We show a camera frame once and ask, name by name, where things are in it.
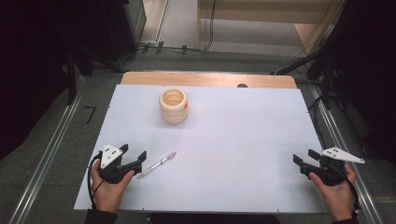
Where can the metal floor rail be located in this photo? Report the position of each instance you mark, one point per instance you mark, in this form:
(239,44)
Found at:
(361,183)
(46,158)

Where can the person's left dark sleeve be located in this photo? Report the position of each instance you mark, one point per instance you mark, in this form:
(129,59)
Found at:
(100,217)

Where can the person's right dark sleeve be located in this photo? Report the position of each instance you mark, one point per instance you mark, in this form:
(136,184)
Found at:
(345,221)

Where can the clear plastic pen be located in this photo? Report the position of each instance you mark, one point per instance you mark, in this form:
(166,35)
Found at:
(155,165)

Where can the light wooden shelf unit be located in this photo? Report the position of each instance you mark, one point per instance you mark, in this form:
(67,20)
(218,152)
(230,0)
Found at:
(267,12)

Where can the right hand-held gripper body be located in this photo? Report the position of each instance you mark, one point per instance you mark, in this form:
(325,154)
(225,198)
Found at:
(330,171)

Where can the person's left hand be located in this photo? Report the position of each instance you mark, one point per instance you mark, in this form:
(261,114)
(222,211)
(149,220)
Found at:
(107,194)

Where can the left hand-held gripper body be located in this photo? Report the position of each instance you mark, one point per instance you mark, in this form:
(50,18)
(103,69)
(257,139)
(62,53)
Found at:
(109,155)

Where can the wooden table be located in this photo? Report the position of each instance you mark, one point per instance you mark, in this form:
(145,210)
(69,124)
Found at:
(202,79)

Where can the person's right hand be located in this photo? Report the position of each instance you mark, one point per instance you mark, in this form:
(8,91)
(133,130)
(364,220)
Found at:
(339,199)

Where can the small dark round knob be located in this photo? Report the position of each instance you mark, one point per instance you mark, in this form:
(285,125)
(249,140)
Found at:
(242,85)

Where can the dark cabinet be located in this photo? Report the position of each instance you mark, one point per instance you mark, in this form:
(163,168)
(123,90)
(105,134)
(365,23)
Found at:
(127,25)

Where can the white board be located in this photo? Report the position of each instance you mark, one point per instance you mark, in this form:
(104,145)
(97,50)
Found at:
(236,140)

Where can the ribbed wooden pen holder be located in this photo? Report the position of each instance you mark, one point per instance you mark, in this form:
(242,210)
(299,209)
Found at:
(174,113)

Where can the person's dark sleeve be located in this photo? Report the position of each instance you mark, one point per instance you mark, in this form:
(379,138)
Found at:
(345,221)
(100,217)

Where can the black metal stand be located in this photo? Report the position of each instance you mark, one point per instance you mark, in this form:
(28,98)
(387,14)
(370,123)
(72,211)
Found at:
(72,77)
(325,77)

